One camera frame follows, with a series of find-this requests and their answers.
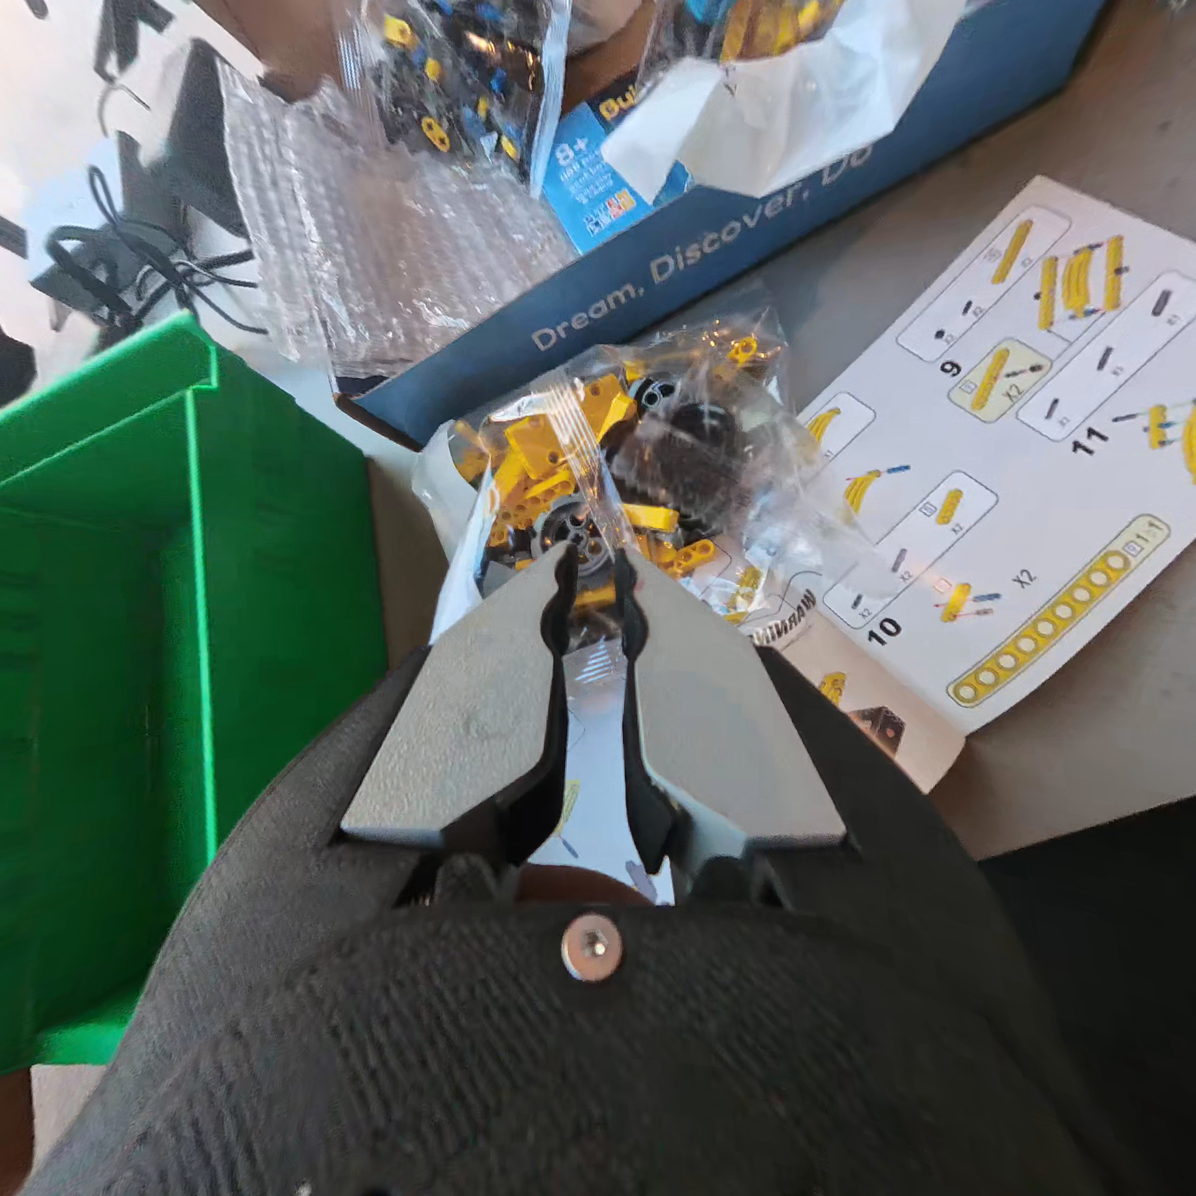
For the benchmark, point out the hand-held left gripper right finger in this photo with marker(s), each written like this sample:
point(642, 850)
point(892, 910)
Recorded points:
point(738, 737)

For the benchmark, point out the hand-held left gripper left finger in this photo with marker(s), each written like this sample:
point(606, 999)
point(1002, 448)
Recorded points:
point(449, 737)

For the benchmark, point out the clear bag of yellow beams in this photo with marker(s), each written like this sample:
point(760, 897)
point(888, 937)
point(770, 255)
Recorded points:
point(654, 448)

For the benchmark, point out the blue cardboard kit box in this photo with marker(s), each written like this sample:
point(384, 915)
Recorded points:
point(654, 270)

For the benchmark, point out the person's left hand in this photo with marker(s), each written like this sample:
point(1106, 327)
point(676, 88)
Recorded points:
point(580, 883)

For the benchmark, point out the green plastic bin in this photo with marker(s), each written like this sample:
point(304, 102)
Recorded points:
point(113, 391)
point(140, 700)

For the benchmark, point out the open instruction booklet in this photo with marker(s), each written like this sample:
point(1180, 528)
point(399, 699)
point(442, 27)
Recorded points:
point(1010, 522)

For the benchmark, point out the person's black pants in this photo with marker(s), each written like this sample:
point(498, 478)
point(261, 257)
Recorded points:
point(1103, 981)

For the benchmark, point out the clear bubble wrap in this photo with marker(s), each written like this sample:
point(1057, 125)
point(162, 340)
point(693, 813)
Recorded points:
point(374, 252)

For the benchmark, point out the large white label parts bag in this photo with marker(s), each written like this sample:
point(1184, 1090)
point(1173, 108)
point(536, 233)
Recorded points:
point(795, 121)

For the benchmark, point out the white label small parts bag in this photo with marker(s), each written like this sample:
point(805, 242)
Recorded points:
point(449, 92)

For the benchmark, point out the black box device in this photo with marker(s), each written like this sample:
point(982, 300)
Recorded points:
point(202, 139)

